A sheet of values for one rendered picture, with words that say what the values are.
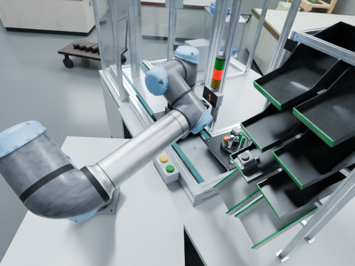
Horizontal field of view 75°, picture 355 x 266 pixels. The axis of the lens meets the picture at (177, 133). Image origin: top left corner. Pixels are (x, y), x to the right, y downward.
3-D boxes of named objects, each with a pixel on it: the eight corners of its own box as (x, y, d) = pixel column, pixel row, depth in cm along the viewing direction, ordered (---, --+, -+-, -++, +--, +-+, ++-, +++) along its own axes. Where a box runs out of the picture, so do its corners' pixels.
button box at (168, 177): (166, 184, 115) (166, 176, 111) (149, 155, 128) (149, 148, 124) (178, 179, 117) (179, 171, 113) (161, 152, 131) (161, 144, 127)
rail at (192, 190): (193, 207, 110) (195, 194, 103) (130, 107, 168) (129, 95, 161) (202, 203, 113) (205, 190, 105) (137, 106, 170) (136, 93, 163)
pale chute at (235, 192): (231, 216, 95) (226, 214, 92) (217, 189, 104) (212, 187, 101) (289, 175, 87) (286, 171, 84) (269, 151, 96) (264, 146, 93)
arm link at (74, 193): (52, 252, 42) (223, 113, 63) (15, 203, 42) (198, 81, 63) (60, 243, 52) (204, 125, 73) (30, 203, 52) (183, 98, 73)
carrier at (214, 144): (229, 172, 117) (234, 154, 109) (203, 142, 132) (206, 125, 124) (263, 157, 126) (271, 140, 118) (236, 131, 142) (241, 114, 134)
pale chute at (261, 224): (257, 249, 85) (251, 248, 82) (239, 217, 94) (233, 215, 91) (324, 207, 77) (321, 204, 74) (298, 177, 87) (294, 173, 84)
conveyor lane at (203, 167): (198, 195, 116) (201, 182, 109) (138, 106, 170) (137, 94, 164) (242, 176, 127) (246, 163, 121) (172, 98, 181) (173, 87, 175)
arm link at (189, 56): (167, 49, 68) (185, 42, 73) (166, 82, 75) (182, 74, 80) (189, 57, 64) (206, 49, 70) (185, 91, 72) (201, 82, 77)
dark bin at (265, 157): (248, 184, 82) (245, 174, 77) (230, 158, 92) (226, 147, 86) (319, 148, 82) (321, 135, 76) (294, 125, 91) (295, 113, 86)
